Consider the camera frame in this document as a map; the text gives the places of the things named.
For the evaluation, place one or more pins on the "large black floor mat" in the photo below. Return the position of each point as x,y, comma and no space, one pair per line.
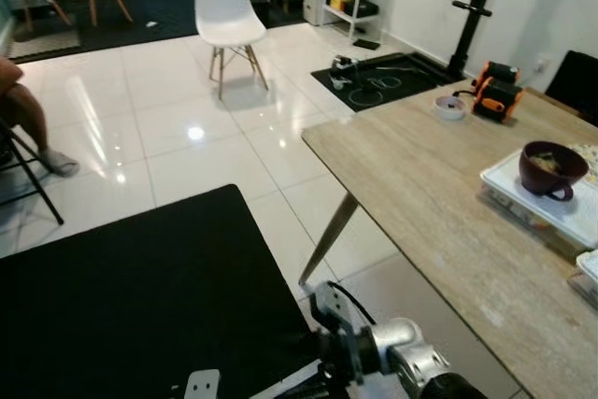
140,306

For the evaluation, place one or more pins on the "light wooden table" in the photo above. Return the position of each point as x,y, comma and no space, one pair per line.
439,212

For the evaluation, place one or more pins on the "small white round bowl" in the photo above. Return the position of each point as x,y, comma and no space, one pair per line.
450,109

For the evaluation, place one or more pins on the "small silver device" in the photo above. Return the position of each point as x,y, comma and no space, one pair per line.
344,67

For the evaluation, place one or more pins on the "orange and black power tool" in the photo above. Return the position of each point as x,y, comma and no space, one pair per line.
495,95

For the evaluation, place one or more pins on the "round yellow patterned placemat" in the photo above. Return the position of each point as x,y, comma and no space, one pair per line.
589,161

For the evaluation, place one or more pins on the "black metal chair leg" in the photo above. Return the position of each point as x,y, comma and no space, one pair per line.
33,176

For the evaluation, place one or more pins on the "flat black shelf item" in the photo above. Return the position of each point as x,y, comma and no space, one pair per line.
363,9

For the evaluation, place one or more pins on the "small yellow box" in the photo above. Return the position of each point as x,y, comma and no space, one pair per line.
340,2

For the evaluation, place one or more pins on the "black chair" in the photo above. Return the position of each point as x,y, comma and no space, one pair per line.
575,86

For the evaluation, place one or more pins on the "white plastic chair wooden legs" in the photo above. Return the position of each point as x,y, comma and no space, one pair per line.
224,7

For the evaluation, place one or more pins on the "person's leg with grey sock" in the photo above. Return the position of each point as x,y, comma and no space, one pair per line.
28,114

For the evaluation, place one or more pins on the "black carpet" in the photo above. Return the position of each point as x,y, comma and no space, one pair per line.
159,11

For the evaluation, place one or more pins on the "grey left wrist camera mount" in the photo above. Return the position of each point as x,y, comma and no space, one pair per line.
201,387

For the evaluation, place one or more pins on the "white wall socket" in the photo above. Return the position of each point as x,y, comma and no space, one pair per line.
539,64

